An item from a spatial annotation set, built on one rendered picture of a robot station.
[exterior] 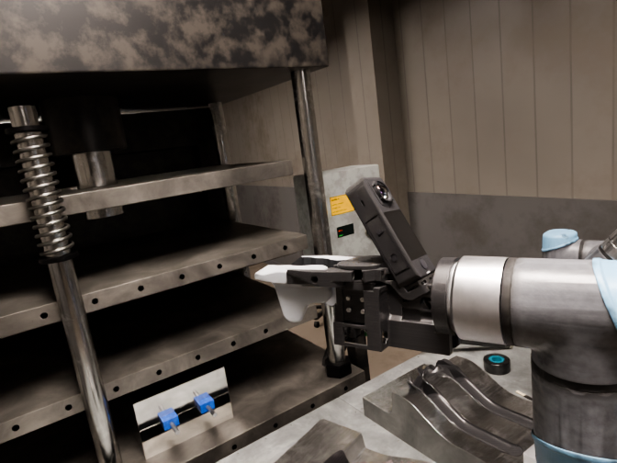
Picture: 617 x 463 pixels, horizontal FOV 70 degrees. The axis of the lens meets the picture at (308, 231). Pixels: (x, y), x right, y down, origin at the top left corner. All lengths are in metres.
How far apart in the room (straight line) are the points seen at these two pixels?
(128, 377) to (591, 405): 1.15
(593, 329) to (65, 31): 1.09
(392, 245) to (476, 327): 0.10
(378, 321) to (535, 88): 2.52
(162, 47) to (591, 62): 2.12
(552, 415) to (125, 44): 1.08
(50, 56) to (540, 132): 2.42
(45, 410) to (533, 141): 2.60
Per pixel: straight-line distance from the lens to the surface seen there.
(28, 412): 1.35
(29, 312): 1.26
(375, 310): 0.43
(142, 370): 1.36
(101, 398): 1.31
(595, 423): 0.42
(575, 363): 0.40
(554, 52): 2.83
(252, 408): 1.54
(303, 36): 1.41
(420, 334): 0.43
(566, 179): 2.82
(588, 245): 1.19
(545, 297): 0.38
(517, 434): 1.20
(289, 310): 0.47
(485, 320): 0.39
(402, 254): 0.42
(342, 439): 1.14
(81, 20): 1.19
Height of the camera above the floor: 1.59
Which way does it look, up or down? 11 degrees down
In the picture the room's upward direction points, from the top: 8 degrees counter-clockwise
